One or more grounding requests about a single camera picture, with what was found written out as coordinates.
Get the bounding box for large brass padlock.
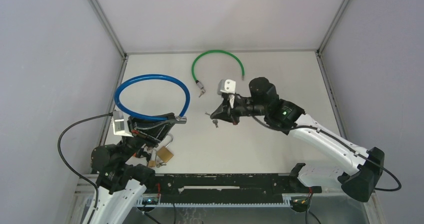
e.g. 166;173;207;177
157;134;174;165

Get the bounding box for blue lock silver keys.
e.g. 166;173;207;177
205;112;219;128

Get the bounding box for orange black padlock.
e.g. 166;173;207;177
133;148;151;159

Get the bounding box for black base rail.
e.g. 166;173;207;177
146;173;322;205

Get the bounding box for green cable lock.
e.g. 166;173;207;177
190;49;246;91

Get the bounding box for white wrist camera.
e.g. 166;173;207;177
111;111;132;137
217;79;237;95

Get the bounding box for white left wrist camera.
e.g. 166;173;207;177
111;111;132;137

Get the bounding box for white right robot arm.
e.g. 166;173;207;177
211;77;385;203

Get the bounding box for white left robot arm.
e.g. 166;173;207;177
83;111;187;224

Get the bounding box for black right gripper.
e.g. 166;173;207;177
212;91;268;124

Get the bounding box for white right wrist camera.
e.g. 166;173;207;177
217;79;237;95

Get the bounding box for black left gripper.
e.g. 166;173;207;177
118;111;178;163

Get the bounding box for green lock silver keys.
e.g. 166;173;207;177
198;88;206;98

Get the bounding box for small brass padlock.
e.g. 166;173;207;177
147;149;157;168

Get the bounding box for blue cable lock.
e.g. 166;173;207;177
113;73;192;119

